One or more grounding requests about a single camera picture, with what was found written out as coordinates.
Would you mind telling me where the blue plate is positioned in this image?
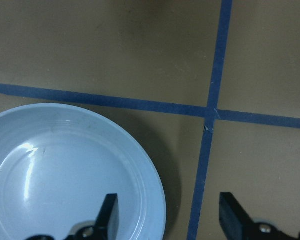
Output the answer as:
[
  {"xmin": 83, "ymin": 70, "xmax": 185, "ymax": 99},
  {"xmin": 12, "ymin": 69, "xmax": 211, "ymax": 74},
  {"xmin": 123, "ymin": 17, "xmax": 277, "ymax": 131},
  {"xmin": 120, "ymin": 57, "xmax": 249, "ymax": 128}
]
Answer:
[{"xmin": 0, "ymin": 103, "xmax": 167, "ymax": 240}]

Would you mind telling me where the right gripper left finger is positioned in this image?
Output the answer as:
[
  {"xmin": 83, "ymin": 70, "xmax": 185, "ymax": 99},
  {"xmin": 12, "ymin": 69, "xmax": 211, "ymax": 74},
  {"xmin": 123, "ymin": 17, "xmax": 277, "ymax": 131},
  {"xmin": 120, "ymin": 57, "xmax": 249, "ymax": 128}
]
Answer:
[{"xmin": 27, "ymin": 193, "xmax": 121, "ymax": 240}]

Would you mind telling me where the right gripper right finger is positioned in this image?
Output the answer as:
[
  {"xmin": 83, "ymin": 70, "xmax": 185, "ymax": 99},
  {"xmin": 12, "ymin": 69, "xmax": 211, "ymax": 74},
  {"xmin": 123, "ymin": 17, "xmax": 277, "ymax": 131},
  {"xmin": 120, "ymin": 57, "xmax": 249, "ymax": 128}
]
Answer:
[{"xmin": 219, "ymin": 192, "xmax": 294, "ymax": 240}]

